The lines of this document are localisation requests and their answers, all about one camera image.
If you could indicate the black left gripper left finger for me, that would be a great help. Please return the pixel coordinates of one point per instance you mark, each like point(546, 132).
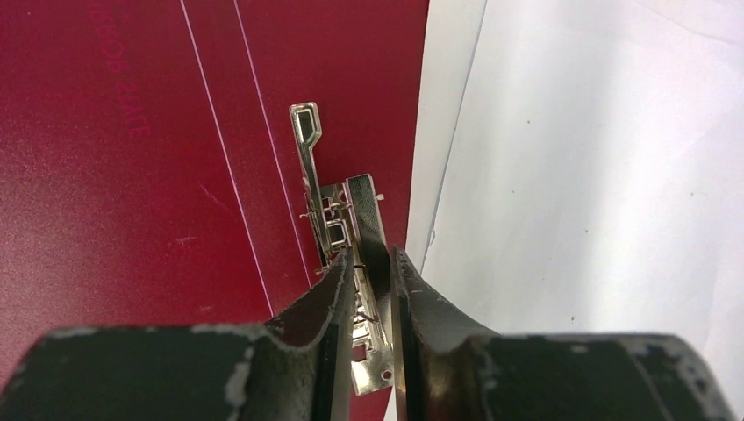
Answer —
point(295, 366)

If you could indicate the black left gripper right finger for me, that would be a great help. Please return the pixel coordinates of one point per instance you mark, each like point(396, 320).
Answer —
point(447, 366)

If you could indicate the silver metal folder clip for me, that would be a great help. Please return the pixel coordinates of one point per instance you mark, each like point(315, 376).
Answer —
point(345, 216)

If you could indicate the white paper stack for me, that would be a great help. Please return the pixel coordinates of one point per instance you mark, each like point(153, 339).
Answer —
point(578, 167)

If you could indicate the red clip file folder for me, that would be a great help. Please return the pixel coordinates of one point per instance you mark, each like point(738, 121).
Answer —
point(149, 168)

